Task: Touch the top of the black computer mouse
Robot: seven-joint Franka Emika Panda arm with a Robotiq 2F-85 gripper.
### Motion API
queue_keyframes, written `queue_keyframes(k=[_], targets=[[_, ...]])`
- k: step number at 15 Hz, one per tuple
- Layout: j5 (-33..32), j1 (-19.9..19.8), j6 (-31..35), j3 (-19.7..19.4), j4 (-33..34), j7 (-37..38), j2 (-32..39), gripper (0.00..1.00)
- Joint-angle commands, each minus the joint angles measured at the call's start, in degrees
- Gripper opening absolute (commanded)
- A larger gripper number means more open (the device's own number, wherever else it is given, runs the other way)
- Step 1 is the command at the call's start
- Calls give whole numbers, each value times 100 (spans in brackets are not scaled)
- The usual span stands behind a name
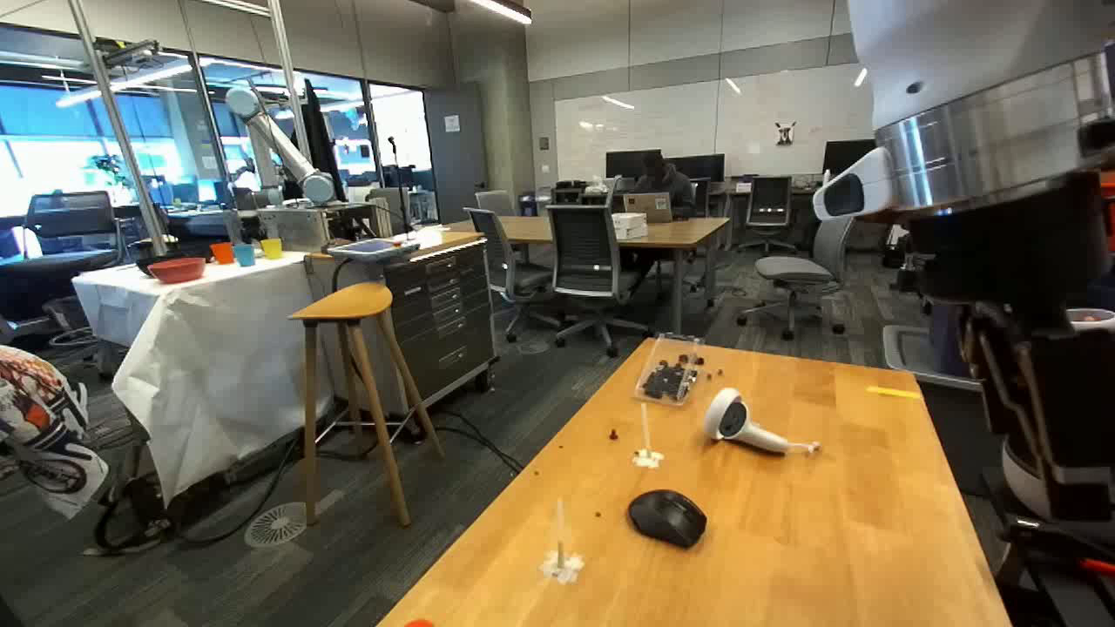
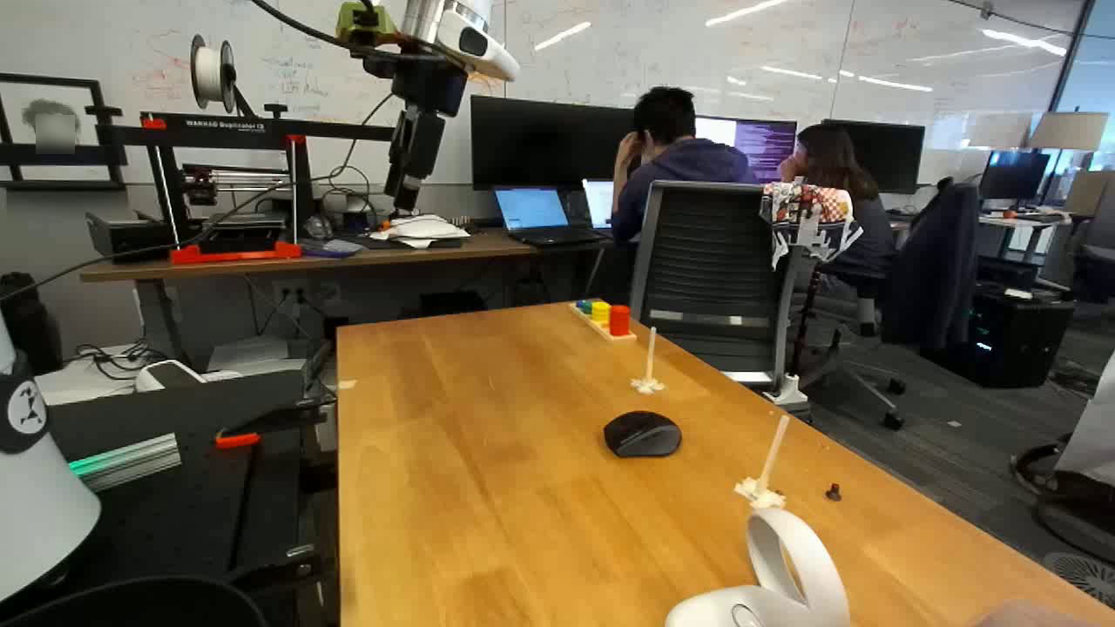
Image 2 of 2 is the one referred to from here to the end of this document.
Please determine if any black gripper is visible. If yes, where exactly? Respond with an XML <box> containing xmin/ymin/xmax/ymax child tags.
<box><xmin>383</xmin><ymin>51</ymin><xmax>471</xmax><ymax>223</ymax></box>

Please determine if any black computer mouse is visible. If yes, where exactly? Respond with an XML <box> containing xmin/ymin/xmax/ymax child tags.
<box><xmin>604</xmin><ymin>409</ymin><xmax>686</xmax><ymax>461</ymax></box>

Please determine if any black computer tower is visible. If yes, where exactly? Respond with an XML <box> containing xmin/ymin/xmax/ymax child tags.
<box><xmin>966</xmin><ymin>282</ymin><xmax>1081</xmax><ymax>391</ymax></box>

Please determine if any white paper stack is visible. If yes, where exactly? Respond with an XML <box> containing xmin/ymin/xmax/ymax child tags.
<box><xmin>367</xmin><ymin>212</ymin><xmax>474</xmax><ymax>253</ymax></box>

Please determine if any wooden desk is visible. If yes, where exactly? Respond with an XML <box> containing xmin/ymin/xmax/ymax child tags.
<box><xmin>75</xmin><ymin>223</ymin><xmax>614</xmax><ymax>361</ymax></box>

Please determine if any open laptop blue screen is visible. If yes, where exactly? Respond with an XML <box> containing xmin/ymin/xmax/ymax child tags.
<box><xmin>490</xmin><ymin>185</ymin><xmax>604</xmax><ymax>250</ymax></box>

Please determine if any large black monitor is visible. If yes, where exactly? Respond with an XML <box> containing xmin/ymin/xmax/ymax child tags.
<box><xmin>468</xmin><ymin>95</ymin><xmax>637</xmax><ymax>193</ymax></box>

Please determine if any black and red 3D printer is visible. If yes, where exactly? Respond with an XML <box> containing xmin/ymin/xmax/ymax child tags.
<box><xmin>88</xmin><ymin>101</ymin><xmax>398</xmax><ymax>269</ymax></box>

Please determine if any open laptop white screen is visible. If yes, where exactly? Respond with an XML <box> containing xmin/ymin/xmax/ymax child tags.
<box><xmin>578</xmin><ymin>173</ymin><xmax>621</xmax><ymax>234</ymax></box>

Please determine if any white filament spool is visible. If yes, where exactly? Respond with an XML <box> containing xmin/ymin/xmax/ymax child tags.
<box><xmin>187</xmin><ymin>31</ymin><xmax>242</xmax><ymax>116</ymax></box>

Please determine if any person in blue hoodie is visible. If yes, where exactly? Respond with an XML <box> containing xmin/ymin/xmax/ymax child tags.
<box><xmin>611</xmin><ymin>82</ymin><xmax>751</xmax><ymax>250</ymax></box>

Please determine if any grey mesh office chair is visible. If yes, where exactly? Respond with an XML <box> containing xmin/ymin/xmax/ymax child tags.
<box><xmin>627</xmin><ymin>179</ymin><xmax>909</xmax><ymax>437</ymax></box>

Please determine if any framed portrait picture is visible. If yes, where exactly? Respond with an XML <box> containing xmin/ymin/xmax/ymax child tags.
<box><xmin>0</xmin><ymin>71</ymin><xmax>130</xmax><ymax>196</ymax></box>

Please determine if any monitor with purple screen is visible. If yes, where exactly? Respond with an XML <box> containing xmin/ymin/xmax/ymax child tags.
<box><xmin>693</xmin><ymin>110</ymin><xmax>801</xmax><ymax>189</ymax></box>

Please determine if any green metal bar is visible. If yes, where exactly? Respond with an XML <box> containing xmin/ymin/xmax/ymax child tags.
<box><xmin>67</xmin><ymin>431</ymin><xmax>187</xmax><ymax>496</ymax></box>

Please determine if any person with long hair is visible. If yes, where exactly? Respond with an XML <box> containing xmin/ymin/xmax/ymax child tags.
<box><xmin>778</xmin><ymin>118</ymin><xmax>900</xmax><ymax>291</ymax></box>

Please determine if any white cone lamp shade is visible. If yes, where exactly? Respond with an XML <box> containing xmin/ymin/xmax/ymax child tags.
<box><xmin>0</xmin><ymin>310</ymin><xmax>105</xmax><ymax>607</ymax></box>

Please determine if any white VR controller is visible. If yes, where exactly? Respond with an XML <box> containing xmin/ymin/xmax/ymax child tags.
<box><xmin>661</xmin><ymin>506</ymin><xmax>852</xmax><ymax>627</ymax></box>

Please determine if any dark office chair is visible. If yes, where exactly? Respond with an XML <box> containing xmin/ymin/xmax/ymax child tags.
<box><xmin>886</xmin><ymin>173</ymin><xmax>986</xmax><ymax>355</ymax></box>

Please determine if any beige lamp shade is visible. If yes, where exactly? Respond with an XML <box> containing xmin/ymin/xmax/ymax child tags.
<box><xmin>1029</xmin><ymin>108</ymin><xmax>1115</xmax><ymax>158</ymax></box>

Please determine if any orange handled tool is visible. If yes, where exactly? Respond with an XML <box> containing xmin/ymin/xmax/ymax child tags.
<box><xmin>211</xmin><ymin>430</ymin><xmax>266</xmax><ymax>455</ymax></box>

